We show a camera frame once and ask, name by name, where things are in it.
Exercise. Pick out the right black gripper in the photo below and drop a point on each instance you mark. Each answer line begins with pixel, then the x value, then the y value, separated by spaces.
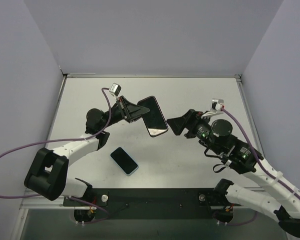
pixel 190 123

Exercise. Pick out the phone in light blue case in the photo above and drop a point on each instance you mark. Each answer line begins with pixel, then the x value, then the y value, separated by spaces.
pixel 124 161

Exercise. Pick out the aluminium table frame rail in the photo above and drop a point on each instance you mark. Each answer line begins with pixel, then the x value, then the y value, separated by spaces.
pixel 166 161

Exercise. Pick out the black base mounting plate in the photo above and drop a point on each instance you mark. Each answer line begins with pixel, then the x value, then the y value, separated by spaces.
pixel 149 203

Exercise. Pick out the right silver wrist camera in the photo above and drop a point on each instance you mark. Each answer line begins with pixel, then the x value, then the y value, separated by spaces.
pixel 216 105

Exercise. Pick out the black phone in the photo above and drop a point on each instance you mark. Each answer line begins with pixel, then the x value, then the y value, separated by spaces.
pixel 154 120

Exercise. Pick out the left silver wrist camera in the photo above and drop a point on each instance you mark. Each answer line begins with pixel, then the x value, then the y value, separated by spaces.
pixel 115 89

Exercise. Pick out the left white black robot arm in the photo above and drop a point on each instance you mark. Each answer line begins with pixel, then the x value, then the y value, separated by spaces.
pixel 48 173

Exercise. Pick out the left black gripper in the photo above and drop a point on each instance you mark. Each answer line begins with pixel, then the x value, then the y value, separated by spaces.
pixel 124 109

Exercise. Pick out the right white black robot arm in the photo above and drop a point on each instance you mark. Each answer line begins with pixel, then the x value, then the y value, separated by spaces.
pixel 220 132

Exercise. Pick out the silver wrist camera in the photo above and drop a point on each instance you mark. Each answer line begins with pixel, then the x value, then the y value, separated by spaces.
pixel 115 89
pixel 216 105

